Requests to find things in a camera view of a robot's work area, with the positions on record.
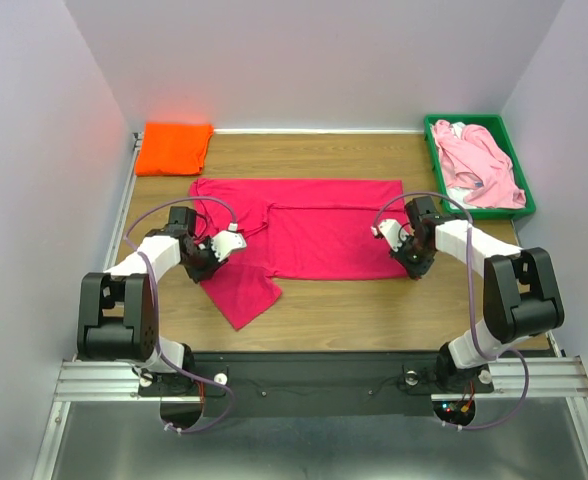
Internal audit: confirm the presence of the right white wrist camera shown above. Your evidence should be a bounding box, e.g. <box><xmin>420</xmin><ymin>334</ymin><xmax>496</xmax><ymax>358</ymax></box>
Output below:
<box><xmin>371</xmin><ymin>219</ymin><xmax>410</xmax><ymax>251</ymax></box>

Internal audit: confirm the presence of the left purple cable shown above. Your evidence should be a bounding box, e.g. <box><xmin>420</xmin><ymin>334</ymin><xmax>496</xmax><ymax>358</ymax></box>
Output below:
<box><xmin>123</xmin><ymin>196</ymin><xmax>240</xmax><ymax>435</ymax></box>

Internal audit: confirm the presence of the green plastic bin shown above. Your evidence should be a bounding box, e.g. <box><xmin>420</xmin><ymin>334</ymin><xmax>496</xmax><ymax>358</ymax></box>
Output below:
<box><xmin>424</xmin><ymin>113</ymin><xmax>536</xmax><ymax>219</ymax></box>

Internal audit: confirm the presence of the folded orange t-shirt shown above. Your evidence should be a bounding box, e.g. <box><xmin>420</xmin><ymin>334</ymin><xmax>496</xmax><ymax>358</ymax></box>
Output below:
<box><xmin>135</xmin><ymin>122</ymin><xmax>214</xmax><ymax>177</ymax></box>

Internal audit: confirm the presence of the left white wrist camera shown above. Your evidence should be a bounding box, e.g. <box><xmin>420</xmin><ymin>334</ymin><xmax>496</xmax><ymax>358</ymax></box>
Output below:
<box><xmin>211</xmin><ymin>230</ymin><xmax>247</xmax><ymax>263</ymax></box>

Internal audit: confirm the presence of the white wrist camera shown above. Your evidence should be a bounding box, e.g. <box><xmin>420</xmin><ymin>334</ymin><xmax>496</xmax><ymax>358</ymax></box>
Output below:
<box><xmin>371</xmin><ymin>219</ymin><xmax>410</xmax><ymax>251</ymax></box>
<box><xmin>211</xmin><ymin>230</ymin><xmax>247</xmax><ymax>263</ymax></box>

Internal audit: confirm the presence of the magenta t-shirt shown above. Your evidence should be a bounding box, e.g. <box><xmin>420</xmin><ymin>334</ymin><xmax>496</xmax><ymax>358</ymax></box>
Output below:
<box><xmin>189</xmin><ymin>178</ymin><xmax>406</xmax><ymax>330</ymax></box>

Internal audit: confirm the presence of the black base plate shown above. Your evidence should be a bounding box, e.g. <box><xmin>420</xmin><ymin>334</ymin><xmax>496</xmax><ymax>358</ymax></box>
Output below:
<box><xmin>147</xmin><ymin>352</ymin><xmax>493</xmax><ymax>426</ymax></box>

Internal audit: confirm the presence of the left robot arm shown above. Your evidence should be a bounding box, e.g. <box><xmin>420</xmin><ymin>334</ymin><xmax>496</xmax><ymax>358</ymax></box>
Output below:
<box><xmin>77</xmin><ymin>206</ymin><xmax>245</xmax><ymax>396</ymax></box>

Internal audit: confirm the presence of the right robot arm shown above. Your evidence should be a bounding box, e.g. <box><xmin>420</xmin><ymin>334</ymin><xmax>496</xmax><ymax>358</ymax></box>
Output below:
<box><xmin>372</xmin><ymin>196</ymin><xmax>565</xmax><ymax>390</ymax></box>

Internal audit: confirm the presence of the white garment in bin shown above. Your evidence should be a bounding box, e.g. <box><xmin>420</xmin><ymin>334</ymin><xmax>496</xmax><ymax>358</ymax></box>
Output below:
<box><xmin>449</xmin><ymin>122</ymin><xmax>467</xmax><ymax>140</ymax></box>

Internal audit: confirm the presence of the aluminium frame rail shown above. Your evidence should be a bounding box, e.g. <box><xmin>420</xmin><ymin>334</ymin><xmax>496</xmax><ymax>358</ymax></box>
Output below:
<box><xmin>54</xmin><ymin>357</ymin><xmax>588</xmax><ymax>402</ymax></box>

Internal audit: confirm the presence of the pink t-shirt in bin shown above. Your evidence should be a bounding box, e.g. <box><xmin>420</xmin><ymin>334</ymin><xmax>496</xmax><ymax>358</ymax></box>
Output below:
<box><xmin>430</xmin><ymin>119</ymin><xmax>526</xmax><ymax>210</ymax></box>

